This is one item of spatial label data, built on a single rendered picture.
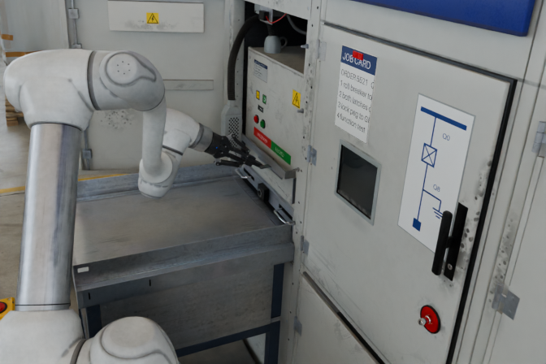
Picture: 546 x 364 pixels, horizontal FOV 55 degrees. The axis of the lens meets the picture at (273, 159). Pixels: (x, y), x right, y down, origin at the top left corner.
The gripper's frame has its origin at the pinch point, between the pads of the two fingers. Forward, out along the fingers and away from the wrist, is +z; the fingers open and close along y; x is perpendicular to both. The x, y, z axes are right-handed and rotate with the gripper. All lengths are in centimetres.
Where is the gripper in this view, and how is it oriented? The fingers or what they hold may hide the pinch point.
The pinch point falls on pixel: (253, 162)
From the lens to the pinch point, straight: 189.1
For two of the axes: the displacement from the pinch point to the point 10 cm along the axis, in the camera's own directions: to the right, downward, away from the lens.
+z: 7.6, 3.5, 5.5
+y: -5.0, 8.6, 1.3
